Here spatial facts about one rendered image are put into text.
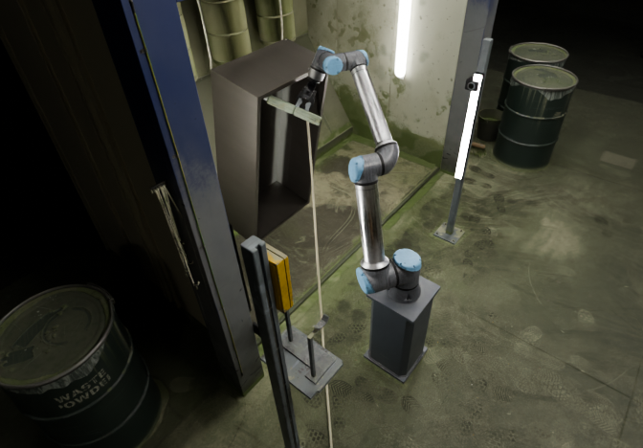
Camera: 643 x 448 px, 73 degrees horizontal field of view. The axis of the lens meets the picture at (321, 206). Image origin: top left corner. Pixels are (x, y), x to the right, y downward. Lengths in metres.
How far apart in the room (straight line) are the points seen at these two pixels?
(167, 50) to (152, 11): 0.12
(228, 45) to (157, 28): 2.23
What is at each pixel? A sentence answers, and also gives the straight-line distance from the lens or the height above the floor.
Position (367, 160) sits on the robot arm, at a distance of 2.03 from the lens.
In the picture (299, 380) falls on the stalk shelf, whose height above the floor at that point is 0.79.
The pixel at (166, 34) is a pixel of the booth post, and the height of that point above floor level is 2.15.
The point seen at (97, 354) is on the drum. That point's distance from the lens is 2.32.
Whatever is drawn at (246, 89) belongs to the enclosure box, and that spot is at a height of 1.65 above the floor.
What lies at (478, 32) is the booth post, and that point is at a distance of 3.94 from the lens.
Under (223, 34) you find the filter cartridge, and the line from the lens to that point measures 3.69.
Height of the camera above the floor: 2.57
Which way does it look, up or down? 39 degrees down
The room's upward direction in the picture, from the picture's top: 3 degrees counter-clockwise
